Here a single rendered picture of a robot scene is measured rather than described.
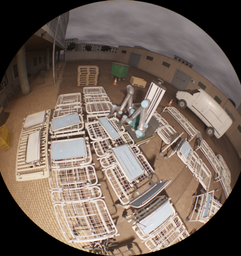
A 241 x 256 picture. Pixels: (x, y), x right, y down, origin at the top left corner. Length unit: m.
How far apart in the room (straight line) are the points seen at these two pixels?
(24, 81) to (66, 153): 5.73
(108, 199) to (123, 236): 1.02
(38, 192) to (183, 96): 9.35
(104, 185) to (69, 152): 1.03
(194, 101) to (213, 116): 2.04
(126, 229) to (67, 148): 2.13
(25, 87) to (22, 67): 1.30
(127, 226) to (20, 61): 7.93
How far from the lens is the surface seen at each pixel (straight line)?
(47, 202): 2.41
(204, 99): 7.88
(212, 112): 8.00
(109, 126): 2.13
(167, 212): 2.02
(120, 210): 2.15
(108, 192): 2.08
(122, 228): 2.29
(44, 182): 2.45
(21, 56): 6.63
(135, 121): 2.26
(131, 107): 2.20
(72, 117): 2.33
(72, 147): 1.77
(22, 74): 6.64
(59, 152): 1.81
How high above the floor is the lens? 2.06
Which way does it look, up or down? 45 degrees down
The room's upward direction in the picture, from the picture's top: 18 degrees clockwise
